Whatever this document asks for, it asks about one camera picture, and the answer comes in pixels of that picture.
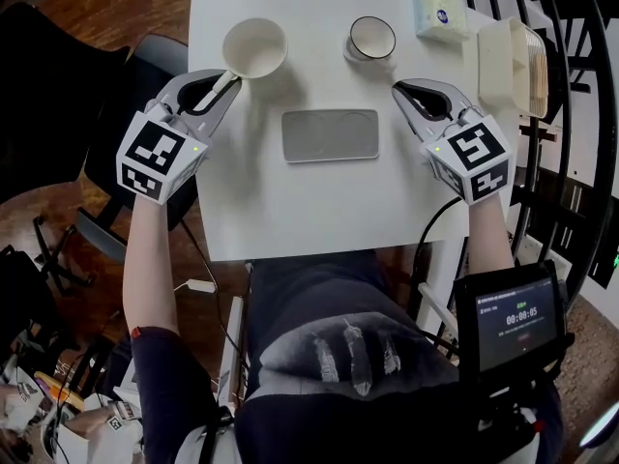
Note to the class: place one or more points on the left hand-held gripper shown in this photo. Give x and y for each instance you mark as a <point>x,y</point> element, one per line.
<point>159,157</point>

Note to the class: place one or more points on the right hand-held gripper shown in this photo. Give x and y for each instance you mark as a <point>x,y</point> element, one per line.
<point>474,157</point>

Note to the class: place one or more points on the white bowl with dark rim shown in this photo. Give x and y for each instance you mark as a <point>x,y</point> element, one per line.
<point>372,37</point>

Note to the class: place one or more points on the person's left forearm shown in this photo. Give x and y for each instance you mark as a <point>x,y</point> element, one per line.
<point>145,269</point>

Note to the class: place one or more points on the person's right forearm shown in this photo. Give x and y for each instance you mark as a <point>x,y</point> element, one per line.
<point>488,240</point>

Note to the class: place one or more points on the cream plastic drainer basket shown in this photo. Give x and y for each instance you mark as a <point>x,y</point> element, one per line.
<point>498,66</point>

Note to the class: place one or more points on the white and blue tissue box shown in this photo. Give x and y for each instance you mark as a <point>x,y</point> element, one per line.
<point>440,12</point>

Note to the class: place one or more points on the grey rectangular tray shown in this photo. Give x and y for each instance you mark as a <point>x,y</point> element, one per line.
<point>329,136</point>

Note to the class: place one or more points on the black metal railing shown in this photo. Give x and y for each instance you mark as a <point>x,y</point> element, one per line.
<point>565,109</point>

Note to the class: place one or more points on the black office chair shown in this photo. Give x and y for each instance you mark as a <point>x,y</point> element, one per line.
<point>48,104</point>

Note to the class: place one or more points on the white power adapter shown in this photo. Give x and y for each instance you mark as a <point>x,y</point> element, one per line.
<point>196,286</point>

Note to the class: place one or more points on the person's torso in dark shirt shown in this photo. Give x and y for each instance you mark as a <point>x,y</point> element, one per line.
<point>338,283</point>

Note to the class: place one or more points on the black screen device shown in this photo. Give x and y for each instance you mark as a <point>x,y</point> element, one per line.
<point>515,322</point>

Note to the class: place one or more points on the black backpack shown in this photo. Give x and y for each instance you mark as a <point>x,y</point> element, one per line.
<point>24,298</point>

